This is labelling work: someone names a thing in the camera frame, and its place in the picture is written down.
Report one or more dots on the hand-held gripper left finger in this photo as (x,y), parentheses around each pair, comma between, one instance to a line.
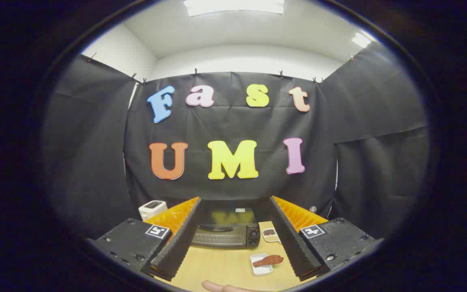
(176,247)

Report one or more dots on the black toaster oven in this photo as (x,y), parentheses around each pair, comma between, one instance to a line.
(225,239)

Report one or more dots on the row of black clips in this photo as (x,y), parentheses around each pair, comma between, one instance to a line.
(196,72)

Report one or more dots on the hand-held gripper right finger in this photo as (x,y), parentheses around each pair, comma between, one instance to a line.
(294,247)

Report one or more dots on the white rectangular tray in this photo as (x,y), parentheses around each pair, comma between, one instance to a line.
(262,271)

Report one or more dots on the small ceiling light panel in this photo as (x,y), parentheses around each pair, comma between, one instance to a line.
(361,40)

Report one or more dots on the reddish brown meat slice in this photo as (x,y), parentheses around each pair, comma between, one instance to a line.
(268,260)

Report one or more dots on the white divided dish of grains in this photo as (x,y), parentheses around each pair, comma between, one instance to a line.
(267,237)

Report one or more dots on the white bread toaster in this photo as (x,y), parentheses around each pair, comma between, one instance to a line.
(152,209)

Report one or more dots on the large ceiling light panel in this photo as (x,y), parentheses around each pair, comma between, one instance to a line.
(233,6)

